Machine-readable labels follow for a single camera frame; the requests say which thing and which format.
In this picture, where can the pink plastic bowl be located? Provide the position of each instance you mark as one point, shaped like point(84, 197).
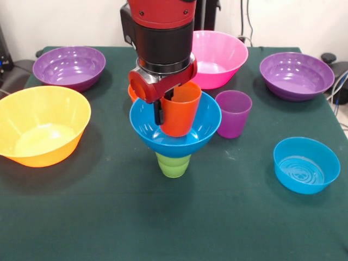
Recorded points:
point(223, 59)

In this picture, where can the black round knob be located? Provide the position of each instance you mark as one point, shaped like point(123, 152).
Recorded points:
point(328, 57)

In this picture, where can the dark green table cloth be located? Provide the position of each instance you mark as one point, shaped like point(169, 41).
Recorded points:
point(174, 217)

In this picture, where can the purple plastic cup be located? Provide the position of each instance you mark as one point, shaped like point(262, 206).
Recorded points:
point(235, 125)

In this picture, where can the green plastic cup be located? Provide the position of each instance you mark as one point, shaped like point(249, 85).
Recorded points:
point(172, 170)

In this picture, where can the orange plastic bowl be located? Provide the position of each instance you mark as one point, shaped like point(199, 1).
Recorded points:
point(132, 95)

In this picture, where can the deep blue plastic bowl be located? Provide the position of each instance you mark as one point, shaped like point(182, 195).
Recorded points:
point(176, 146)

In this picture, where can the black device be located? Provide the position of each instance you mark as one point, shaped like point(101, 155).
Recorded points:
point(5, 62)

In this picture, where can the yellow plastic bowl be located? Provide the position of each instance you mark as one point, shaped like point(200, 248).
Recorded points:
point(40, 141)

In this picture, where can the purple plastic bowl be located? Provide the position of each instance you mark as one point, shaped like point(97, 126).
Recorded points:
point(68, 80)
point(296, 83)

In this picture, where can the low blue plastic bowl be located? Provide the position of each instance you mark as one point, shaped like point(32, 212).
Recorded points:
point(299, 183)

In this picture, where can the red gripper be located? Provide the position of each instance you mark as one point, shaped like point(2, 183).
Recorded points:
point(142, 88)

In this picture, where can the orange plastic cup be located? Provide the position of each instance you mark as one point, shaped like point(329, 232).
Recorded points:
point(178, 117)

